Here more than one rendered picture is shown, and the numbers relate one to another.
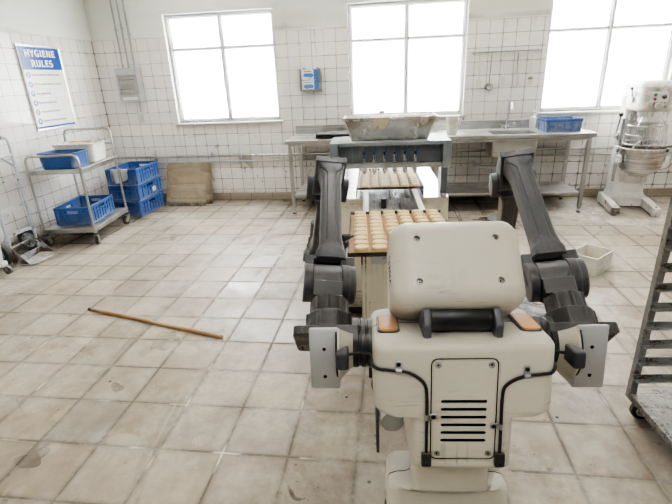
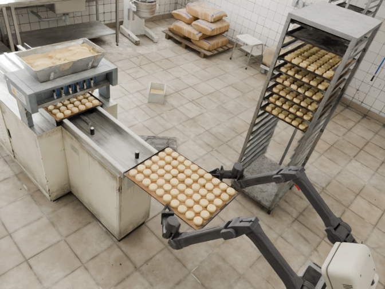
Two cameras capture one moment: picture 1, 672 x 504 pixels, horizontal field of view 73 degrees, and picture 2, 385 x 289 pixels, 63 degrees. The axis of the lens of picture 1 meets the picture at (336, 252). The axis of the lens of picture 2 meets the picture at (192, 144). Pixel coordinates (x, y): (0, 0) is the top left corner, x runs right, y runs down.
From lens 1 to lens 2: 1.56 m
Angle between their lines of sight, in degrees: 54
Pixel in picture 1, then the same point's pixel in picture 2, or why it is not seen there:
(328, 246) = (297, 281)
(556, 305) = not seen: hidden behind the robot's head
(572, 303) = not seen: hidden behind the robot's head
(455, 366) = not seen: outside the picture
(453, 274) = (368, 279)
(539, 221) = (327, 210)
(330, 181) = (266, 239)
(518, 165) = (305, 180)
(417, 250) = (362, 280)
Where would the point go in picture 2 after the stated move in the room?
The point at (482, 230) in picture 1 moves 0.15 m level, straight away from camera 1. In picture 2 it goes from (366, 256) to (337, 229)
